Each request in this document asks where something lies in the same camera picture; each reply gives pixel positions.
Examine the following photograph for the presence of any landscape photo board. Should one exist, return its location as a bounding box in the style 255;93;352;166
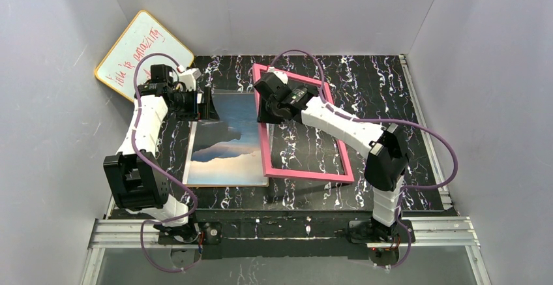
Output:
183;91;269;187

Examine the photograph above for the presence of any pink wooden picture frame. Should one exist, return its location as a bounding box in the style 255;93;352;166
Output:
252;63;355;185

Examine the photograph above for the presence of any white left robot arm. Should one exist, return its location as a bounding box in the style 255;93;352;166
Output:
103;64;220;227

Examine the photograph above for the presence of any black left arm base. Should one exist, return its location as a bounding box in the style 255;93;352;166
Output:
153;222;222;245

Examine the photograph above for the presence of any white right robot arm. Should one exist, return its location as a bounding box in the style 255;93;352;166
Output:
254;71;410;228

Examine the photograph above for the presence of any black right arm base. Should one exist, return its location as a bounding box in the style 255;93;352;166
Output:
345;218;416;246

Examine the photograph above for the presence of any black marble pattern board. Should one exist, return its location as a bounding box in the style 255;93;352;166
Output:
157;55;421;211

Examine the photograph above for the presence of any yellow rimmed whiteboard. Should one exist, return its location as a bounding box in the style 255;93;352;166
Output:
94;10;194;102

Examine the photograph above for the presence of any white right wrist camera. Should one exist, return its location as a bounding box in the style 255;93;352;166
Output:
268;68;288;84

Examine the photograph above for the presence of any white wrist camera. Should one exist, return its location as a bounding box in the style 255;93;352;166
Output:
268;68;288;84
177;65;202;91

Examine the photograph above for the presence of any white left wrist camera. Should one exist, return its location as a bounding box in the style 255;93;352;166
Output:
177;65;202;91

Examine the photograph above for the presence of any aluminium rail frame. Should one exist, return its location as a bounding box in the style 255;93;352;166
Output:
80;53;492;285

